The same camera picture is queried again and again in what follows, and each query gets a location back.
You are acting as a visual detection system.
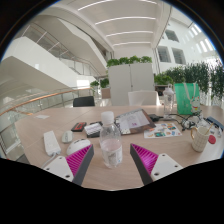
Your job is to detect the colourful sticker sheet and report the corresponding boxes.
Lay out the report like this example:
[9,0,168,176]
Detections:
[143,122,183,139]

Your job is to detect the black and red card holder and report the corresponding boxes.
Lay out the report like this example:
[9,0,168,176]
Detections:
[70,121,88,133]

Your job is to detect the black cable bundle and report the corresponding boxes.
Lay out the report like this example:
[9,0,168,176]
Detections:
[168,112,205,132]

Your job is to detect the flat round red coaster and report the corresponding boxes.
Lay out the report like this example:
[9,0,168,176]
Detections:
[207,134,217,145]

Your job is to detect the clear plastic water bottle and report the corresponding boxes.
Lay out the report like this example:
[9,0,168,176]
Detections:
[98,110,124,169]

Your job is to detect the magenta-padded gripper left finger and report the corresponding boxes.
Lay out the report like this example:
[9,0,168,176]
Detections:
[43,143,95,187]

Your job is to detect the green hedge plants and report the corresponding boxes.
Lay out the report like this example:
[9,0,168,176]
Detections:
[154,59,224,101]

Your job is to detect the black office chair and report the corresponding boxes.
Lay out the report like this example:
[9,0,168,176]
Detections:
[72,95,96,108]

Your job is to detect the white computer mouse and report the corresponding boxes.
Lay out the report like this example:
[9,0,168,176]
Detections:
[61,130,74,144]

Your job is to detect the white checked mug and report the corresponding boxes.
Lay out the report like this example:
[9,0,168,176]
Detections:
[190,126,212,153]

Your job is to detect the green tote bag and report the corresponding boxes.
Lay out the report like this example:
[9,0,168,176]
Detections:
[173,82,202,116]

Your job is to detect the glass balcony railing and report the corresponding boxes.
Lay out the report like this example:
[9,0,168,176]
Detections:
[0,87,95,160]

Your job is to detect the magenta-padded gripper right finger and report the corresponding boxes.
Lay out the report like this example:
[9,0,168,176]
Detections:
[129,143,184,186]

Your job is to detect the white chair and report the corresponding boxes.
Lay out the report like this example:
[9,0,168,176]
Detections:
[127,90,162,107]

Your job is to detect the white planter cabinet with plants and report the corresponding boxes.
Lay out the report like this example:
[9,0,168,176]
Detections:
[106,55,156,107]

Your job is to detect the white rounded device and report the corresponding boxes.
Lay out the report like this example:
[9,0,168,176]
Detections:
[65,138,92,157]

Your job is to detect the tall clear glass bottle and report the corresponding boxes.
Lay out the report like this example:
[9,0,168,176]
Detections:
[162,83,176,120]

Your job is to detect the white keypad device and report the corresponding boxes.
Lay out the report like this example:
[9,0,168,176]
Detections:
[83,122,104,139]

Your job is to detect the dark blue flat case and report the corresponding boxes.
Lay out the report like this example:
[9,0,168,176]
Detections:
[205,115,224,132]

